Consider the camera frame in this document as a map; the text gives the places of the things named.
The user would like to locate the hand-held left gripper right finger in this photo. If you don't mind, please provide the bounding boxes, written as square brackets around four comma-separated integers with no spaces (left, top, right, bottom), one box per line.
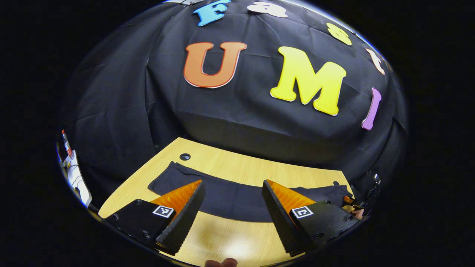
[261,179,360,257]

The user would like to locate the white panel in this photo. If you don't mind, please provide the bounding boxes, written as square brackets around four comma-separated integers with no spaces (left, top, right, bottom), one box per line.
[61,150,92,207]

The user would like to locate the dark grey jeans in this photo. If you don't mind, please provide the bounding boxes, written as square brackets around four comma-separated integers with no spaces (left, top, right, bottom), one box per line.
[148,161,354,223]

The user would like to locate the black backdrop cloth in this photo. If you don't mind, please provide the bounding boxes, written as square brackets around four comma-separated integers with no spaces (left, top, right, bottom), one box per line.
[61,0,409,208]

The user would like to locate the red and white small object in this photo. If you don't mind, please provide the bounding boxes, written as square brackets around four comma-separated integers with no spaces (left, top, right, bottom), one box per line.
[61,130,73,156]

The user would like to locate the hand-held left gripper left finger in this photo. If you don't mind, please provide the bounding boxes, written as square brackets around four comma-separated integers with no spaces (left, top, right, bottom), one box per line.
[105,180,206,256]

